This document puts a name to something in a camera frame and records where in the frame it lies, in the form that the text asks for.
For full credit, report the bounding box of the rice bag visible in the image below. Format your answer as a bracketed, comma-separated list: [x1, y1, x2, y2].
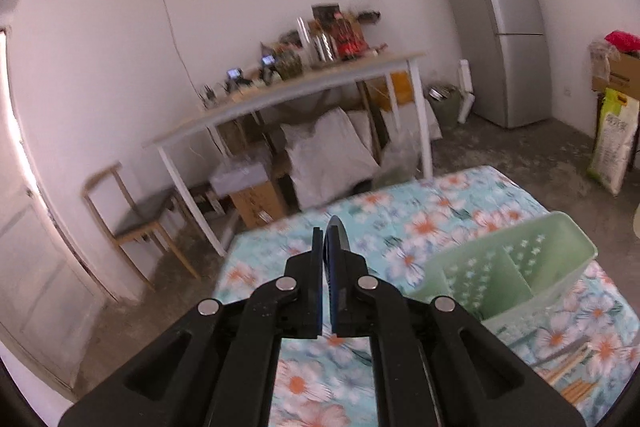
[587, 88, 639, 196]

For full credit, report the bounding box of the white side table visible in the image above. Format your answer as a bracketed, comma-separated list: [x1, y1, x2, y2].
[146, 52, 433, 257]

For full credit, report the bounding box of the grey refrigerator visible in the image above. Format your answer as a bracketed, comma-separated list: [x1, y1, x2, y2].
[449, 0, 552, 129]

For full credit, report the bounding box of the cardboard box with red bag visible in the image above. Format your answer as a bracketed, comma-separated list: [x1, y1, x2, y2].
[589, 30, 640, 100]

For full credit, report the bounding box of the wooden chopstick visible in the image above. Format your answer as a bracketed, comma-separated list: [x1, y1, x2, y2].
[539, 345, 591, 386]
[561, 379, 598, 407]

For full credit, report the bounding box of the steel canister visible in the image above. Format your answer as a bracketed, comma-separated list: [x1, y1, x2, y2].
[311, 31, 340, 67]

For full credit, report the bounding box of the white wooden door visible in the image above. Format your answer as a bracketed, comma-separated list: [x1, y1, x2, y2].
[1, 35, 105, 400]

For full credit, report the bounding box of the red oil bottle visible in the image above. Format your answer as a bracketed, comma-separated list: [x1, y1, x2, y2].
[333, 12, 369, 61]

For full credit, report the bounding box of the white pillow bag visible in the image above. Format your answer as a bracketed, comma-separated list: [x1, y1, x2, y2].
[281, 107, 378, 210]

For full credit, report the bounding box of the wooden chair black seat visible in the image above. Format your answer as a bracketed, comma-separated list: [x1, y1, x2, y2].
[80, 162, 202, 289]

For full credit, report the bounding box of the cardboard box under table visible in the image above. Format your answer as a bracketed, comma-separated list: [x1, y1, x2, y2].
[230, 181, 288, 230]

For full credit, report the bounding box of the green plastic utensil basket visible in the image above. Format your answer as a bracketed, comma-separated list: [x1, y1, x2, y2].
[408, 211, 598, 332]

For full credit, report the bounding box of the floral blue tablecloth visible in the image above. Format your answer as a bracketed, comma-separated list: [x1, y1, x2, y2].
[215, 166, 639, 426]

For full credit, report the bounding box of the green glass jar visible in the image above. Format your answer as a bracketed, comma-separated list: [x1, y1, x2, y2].
[274, 50, 304, 80]

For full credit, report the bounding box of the large steel spoon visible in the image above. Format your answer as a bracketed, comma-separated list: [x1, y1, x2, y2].
[328, 215, 350, 251]

